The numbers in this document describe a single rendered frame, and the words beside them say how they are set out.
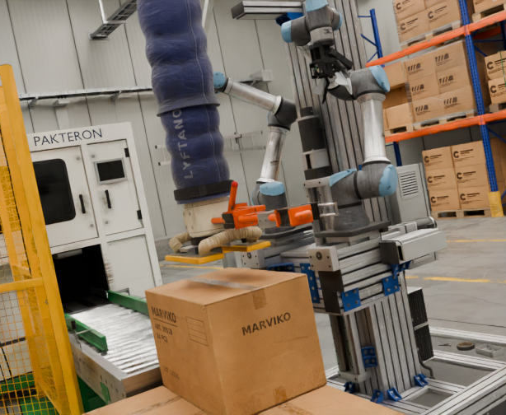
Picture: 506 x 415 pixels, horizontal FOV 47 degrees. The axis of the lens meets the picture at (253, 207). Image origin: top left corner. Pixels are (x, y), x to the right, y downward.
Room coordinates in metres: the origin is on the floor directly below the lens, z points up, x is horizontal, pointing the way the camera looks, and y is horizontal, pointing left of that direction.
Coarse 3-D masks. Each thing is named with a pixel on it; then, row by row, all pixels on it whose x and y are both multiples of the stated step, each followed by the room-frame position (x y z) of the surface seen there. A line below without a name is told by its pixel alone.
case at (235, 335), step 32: (160, 288) 2.31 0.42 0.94; (192, 288) 2.16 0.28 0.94; (224, 288) 2.04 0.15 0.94; (256, 288) 1.92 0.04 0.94; (288, 288) 1.98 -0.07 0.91; (160, 320) 2.24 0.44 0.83; (192, 320) 1.94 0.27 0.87; (224, 320) 1.85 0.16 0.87; (256, 320) 1.91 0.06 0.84; (288, 320) 1.97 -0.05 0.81; (160, 352) 2.31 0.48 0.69; (192, 352) 1.99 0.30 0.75; (224, 352) 1.84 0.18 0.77; (256, 352) 1.89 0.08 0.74; (288, 352) 1.95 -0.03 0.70; (320, 352) 2.01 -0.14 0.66; (192, 384) 2.05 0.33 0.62; (224, 384) 1.83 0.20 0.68; (256, 384) 1.88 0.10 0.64; (288, 384) 1.94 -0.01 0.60; (320, 384) 2.00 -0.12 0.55
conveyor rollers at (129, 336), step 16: (112, 304) 4.51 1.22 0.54; (80, 320) 4.06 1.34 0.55; (96, 320) 4.00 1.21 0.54; (112, 320) 3.88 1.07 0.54; (128, 320) 3.75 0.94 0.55; (144, 320) 3.70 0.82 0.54; (112, 336) 3.42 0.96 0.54; (128, 336) 3.30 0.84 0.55; (144, 336) 3.24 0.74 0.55; (112, 352) 3.05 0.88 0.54; (128, 352) 3.00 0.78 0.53; (144, 352) 2.88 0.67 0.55; (128, 368) 2.66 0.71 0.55; (144, 368) 2.67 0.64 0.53
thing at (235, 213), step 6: (234, 210) 1.98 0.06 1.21; (240, 210) 1.91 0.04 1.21; (246, 210) 1.92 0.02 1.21; (252, 210) 1.93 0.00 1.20; (222, 216) 1.96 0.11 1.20; (228, 216) 1.91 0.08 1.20; (234, 216) 1.90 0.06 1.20; (228, 222) 1.94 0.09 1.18; (234, 222) 1.90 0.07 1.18; (240, 222) 1.90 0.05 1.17; (228, 228) 1.93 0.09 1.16
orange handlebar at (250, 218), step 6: (258, 210) 2.31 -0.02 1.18; (240, 216) 1.90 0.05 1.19; (246, 216) 1.85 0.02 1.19; (252, 216) 1.81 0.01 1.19; (270, 216) 1.71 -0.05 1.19; (300, 216) 1.59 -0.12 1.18; (306, 216) 1.59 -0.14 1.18; (216, 222) 2.06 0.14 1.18; (222, 222) 2.02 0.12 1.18; (246, 222) 1.85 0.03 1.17; (252, 222) 1.82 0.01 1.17; (258, 222) 1.84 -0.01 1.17
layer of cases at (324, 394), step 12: (132, 396) 2.28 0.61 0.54; (144, 396) 2.25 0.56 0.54; (156, 396) 2.23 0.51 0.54; (168, 396) 2.20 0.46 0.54; (180, 396) 2.19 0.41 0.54; (300, 396) 1.95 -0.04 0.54; (312, 396) 1.93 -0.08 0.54; (324, 396) 1.91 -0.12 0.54; (336, 396) 1.89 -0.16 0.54; (348, 396) 1.88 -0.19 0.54; (108, 408) 2.19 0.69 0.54; (120, 408) 2.16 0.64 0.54; (132, 408) 2.14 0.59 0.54; (144, 408) 2.12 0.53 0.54; (156, 408) 2.09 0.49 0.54; (168, 408) 2.07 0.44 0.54; (180, 408) 2.05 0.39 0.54; (192, 408) 2.03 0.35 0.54; (276, 408) 1.89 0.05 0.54; (288, 408) 1.87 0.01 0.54; (300, 408) 1.85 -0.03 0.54; (312, 408) 1.83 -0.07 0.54; (324, 408) 1.81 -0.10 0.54; (336, 408) 1.80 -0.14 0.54; (348, 408) 1.78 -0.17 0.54; (360, 408) 1.76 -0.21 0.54; (372, 408) 1.75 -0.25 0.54; (384, 408) 1.73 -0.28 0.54
